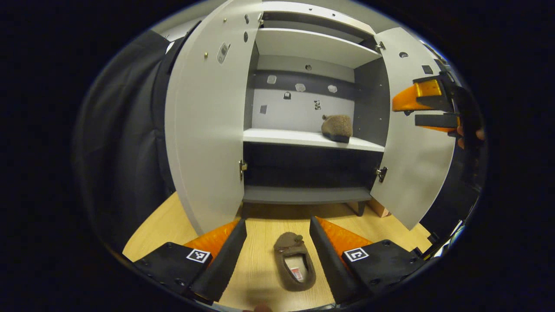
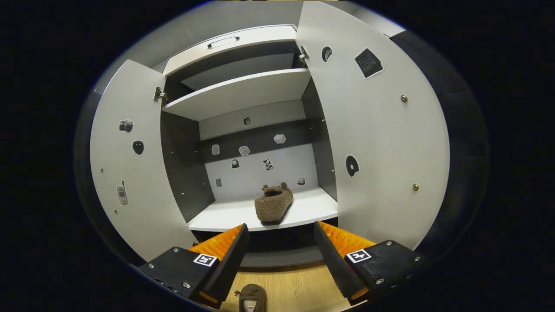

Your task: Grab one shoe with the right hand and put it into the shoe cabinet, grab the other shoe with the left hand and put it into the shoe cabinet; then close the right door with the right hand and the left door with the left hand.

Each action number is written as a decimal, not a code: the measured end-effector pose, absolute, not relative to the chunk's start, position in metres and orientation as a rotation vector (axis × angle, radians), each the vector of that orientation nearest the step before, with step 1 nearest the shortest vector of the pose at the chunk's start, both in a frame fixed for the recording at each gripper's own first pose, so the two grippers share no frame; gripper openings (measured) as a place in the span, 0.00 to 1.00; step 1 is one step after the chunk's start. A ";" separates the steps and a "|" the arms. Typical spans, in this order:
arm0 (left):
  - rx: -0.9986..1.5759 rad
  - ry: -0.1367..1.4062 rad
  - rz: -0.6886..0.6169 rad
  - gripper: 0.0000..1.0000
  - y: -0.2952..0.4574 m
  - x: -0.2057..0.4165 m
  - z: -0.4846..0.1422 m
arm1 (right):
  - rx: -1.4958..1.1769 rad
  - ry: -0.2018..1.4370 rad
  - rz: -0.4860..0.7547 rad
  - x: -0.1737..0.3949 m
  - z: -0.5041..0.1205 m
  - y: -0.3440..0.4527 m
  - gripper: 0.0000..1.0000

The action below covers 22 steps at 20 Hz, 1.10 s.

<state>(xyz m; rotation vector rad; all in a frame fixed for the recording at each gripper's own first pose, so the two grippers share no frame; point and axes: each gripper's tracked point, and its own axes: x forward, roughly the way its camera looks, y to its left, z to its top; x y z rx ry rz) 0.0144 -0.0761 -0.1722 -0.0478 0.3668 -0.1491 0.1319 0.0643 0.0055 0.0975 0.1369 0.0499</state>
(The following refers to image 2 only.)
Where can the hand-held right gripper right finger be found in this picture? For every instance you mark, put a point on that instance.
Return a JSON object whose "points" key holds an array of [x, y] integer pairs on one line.
{"points": [[336, 260]]}

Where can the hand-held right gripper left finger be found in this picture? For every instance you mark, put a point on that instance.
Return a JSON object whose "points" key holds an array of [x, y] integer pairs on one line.
{"points": [[230, 260]]}

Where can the brown fluffy shoe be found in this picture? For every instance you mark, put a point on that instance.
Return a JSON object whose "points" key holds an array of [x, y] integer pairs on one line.
{"points": [[273, 206], [251, 297]]}

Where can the white shoe cabinet door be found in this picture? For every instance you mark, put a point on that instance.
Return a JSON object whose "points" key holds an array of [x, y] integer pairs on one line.
{"points": [[381, 138], [130, 216]]}

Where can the white cabinet shelf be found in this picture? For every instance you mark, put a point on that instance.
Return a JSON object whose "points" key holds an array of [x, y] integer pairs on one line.
{"points": [[238, 93], [225, 216]]}

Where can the white cabinet drawer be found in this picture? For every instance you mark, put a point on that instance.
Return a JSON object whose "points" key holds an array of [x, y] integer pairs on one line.
{"points": [[269, 37]]}

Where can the black backdrop cloth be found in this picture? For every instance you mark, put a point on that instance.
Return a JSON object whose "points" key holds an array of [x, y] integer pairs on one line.
{"points": [[466, 151]]}

